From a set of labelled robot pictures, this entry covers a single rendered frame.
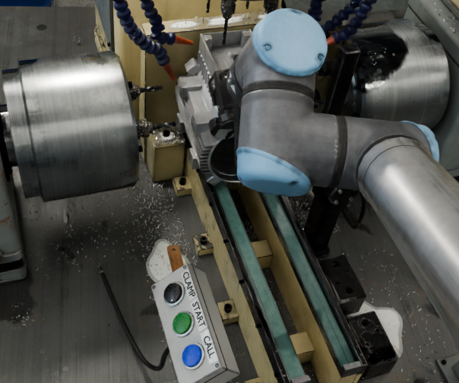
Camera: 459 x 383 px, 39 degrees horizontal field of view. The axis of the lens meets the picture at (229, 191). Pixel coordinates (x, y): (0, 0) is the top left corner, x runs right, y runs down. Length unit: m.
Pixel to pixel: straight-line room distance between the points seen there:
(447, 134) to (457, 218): 0.84
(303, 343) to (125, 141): 0.47
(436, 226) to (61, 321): 0.82
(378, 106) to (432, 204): 0.66
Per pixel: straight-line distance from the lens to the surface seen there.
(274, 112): 0.76
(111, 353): 1.19
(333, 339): 1.11
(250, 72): 0.80
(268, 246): 1.28
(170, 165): 1.39
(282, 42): 0.78
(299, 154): 0.76
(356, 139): 0.77
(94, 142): 1.08
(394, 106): 1.26
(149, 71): 1.28
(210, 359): 0.88
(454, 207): 0.59
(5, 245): 1.21
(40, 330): 1.23
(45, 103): 1.08
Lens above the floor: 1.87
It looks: 49 degrees down
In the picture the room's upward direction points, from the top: 9 degrees clockwise
